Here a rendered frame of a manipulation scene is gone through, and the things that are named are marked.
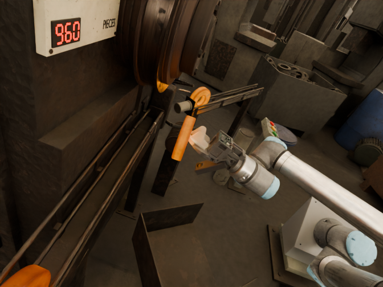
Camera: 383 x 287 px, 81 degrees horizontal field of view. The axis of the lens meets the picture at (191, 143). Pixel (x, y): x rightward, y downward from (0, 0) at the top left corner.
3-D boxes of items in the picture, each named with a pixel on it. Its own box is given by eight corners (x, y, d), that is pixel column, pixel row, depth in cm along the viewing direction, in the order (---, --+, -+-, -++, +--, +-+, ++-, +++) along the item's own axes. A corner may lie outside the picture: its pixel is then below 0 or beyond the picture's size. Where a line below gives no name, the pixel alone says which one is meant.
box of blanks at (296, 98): (248, 124, 299) (280, 69, 256) (235, 96, 365) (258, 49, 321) (312, 141, 325) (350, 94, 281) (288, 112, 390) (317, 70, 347)
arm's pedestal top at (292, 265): (318, 241, 163) (322, 238, 161) (333, 288, 137) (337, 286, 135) (277, 225, 162) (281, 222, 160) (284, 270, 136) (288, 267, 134)
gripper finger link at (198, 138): (191, 120, 71) (214, 137, 73) (181, 132, 75) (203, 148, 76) (190, 124, 69) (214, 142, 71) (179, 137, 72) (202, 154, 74)
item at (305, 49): (284, 85, 533) (313, 37, 472) (309, 109, 449) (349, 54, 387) (265, 80, 517) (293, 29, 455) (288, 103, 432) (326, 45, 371)
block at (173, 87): (143, 123, 122) (153, 82, 108) (148, 117, 129) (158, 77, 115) (162, 130, 122) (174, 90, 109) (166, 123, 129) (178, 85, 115)
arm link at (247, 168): (237, 169, 84) (237, 188, 76) (227, 163, 83) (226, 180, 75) (255, 155, 79) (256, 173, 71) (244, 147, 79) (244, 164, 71)
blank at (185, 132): (178, 134, 65) (189, 138, 65) (190, 106, 76) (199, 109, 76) (167, 167, 75) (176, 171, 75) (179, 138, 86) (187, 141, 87)
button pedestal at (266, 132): (227, 190, 186) (265, 131, 151) (228, 171, 206) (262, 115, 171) (245, 197, 187) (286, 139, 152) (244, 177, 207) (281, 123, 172)
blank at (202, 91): (190, 113, 141) (194, 116, 139) (185, 97, 127) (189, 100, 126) (208, 98, 144) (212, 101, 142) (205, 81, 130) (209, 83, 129)
